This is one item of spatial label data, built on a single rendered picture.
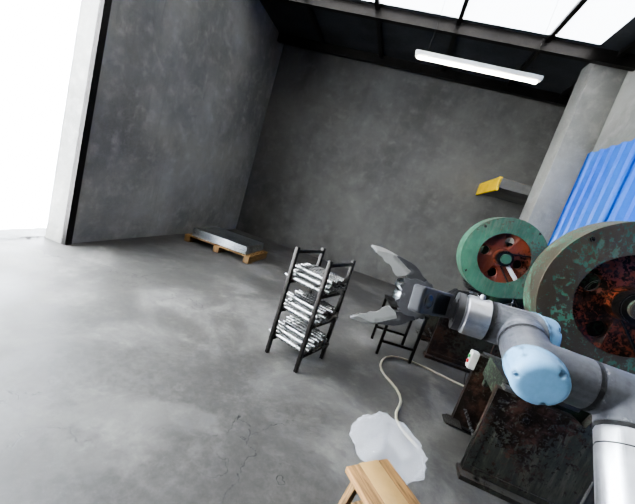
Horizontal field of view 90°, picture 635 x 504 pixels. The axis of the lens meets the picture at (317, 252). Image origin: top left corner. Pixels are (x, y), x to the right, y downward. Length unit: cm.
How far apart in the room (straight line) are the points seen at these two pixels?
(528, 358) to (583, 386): 8
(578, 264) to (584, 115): 434
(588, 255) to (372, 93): 611
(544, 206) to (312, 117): 473
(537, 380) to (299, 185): 704
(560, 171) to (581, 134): 55
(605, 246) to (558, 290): 29
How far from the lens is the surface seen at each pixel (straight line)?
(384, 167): 716
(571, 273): 202
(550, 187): 590
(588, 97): 626
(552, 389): 57
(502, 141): 752
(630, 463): 60
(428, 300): 57
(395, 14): 603
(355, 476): 165
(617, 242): 209
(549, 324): 68
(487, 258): 376
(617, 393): 62
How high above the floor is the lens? 140
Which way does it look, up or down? 10 degrees down
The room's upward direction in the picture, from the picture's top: 17 degrees clockwise
